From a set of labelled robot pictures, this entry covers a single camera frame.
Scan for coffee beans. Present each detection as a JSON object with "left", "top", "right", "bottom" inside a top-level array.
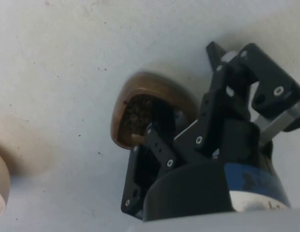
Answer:
[{"left": 120, "top": 95, "right": 155, "bottom": 137}]

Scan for white bowl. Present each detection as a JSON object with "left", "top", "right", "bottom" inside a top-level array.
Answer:
[{"left": 0, "top": 145, "right": 11, "bottom": 216}]

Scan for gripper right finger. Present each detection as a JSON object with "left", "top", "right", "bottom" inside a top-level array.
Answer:
[{"left": 174, "top": 41, "right": 300, "bottom": 160}]

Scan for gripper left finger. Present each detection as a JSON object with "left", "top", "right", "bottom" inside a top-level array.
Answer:
[{"left": 120, "top": 100, "right": 180, "bottom": 216}]

